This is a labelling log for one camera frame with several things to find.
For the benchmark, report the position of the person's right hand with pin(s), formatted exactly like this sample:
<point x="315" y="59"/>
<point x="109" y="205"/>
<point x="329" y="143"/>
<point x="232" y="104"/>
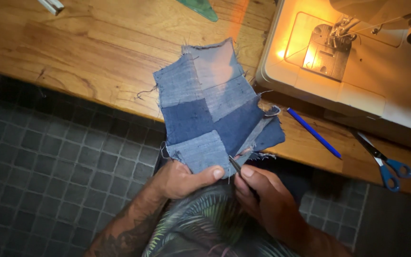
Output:
<point x="266" y="203"/>

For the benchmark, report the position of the person's left hand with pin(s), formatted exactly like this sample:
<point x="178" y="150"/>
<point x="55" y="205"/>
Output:
<point x="177" y="182"/>

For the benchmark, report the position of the dark metal seam ripper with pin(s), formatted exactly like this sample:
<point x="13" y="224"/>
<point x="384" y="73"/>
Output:
<point x="236" y="165"/>

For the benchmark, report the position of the blue denim patchwork fabric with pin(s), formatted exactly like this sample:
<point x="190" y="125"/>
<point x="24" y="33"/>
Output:
<point x="212" y="110"/>

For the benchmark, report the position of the leaf-print shorts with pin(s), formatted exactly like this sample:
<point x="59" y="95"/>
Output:
<point x="212" y="225"/>

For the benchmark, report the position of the blue pen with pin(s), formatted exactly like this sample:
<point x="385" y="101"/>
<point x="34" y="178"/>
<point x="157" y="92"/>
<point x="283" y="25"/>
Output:
<point x="314" y="132"/>

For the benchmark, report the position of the white sewing machine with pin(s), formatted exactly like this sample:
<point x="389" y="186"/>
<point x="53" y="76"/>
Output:
<point x="351" y="60"/>

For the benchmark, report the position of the green fabric piece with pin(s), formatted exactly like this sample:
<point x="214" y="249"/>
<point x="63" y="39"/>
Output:
<point x="200" y="8"/>

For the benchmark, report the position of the white plastic strip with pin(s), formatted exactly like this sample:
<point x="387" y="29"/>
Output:
<point x="51" y="5"/>

